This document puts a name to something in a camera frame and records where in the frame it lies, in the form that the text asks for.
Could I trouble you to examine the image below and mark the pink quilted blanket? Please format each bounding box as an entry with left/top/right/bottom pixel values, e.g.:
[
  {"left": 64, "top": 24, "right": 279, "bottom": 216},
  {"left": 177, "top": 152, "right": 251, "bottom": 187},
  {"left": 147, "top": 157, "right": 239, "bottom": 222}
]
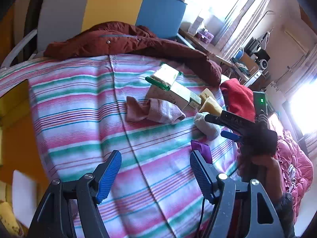
[{"left": 275, "top": 130, "right": 314, "bottom": 221}]

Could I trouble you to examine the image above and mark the white sock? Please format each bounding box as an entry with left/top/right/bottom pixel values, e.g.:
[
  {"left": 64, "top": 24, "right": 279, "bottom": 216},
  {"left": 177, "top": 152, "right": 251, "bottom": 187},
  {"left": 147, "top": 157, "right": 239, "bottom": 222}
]
[{"left": 193, "top": 112, "right": 221, "bottom": 141}]

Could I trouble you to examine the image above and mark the wooden side desk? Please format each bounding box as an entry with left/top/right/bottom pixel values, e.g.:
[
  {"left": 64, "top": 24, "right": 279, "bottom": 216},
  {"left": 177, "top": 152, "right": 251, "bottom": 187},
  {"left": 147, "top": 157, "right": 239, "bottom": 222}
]
[{"left": 178, "top": 29, "right": 265, "bottom": 91}]

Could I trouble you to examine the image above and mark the red cloth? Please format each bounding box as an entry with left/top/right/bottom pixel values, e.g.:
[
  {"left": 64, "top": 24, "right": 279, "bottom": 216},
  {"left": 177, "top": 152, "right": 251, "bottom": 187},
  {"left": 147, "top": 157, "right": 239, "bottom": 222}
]
[{"left": 220, "top": 79, "right": 255, "bottom": 122}]

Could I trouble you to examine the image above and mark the yellow spotted plush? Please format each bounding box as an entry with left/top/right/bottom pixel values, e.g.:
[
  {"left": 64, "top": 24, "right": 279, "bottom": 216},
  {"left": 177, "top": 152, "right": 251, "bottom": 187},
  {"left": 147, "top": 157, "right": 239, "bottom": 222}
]
[{"left": 0, "top": 202, "right": 20, "bottom": 236}]

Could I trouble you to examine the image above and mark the dark red jacket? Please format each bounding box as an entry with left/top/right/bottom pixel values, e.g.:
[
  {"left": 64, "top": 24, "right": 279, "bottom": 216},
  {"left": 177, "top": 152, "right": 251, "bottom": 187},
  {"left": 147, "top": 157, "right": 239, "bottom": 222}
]
[{"left": 44, "top": 22, "right": 222, "bottom": 88}]

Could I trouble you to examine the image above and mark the white tea box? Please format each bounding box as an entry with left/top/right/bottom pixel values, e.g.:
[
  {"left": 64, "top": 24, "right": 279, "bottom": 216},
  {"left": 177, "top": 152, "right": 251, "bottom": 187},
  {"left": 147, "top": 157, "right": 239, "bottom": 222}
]
[{"left": 146, "top": 82, "right": 191, "bottom": 110}]

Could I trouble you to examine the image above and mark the white box on desk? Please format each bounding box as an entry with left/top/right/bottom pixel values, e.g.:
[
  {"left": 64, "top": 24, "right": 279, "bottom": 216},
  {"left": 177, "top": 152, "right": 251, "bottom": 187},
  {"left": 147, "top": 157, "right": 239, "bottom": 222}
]
[{"left": 187, "top": 16, "right": 204, "bottom": 36}]

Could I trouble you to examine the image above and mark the pink sock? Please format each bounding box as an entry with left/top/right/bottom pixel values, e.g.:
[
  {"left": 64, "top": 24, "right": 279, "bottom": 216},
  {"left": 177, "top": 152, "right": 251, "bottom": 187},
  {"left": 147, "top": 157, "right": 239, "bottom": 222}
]
[{"left": 126, "top": 97, "right": 186, "bottom": 124}]

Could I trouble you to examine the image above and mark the gold tin box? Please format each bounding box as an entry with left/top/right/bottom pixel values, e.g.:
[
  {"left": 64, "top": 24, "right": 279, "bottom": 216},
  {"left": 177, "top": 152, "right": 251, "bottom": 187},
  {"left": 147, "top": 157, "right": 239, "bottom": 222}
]
[{"left": 1, "top": 80, "right": 49, "bottom": 195}]

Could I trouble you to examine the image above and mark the striped tablecloth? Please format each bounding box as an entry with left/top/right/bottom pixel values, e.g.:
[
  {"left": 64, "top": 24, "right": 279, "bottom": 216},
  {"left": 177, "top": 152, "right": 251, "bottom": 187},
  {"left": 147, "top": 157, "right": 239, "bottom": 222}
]
[{"left": 1, "top": 54, "right": 236, "bottom": 237}]

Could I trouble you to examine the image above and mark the purple small packet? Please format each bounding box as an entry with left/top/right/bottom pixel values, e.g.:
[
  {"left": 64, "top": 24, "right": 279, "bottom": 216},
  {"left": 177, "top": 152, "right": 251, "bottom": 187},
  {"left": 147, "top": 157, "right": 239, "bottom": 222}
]
[{"left": 191, "top": 140, "right": 213, "bottom": 164}]

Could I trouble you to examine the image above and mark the purple box on desk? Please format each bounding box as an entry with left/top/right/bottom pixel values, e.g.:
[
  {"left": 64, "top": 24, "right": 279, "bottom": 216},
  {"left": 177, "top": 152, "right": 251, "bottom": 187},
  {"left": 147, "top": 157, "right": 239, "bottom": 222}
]
[{"left": 196, "top": 31, "right": 214, "bottom": 44}]

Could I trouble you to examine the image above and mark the grey yellow blue chair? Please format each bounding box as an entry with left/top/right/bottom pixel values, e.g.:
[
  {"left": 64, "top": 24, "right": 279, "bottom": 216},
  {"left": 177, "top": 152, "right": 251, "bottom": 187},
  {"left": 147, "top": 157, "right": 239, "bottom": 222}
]
[{"left": 1, "top": 0, "right": 186, "bottom": 69}]

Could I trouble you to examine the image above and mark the black speaker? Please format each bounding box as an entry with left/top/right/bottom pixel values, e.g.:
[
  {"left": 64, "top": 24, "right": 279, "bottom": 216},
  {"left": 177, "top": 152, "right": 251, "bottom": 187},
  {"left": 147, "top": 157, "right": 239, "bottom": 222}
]
[{"left": 254, "top": 48, "right": 270, "bottom": 70}]

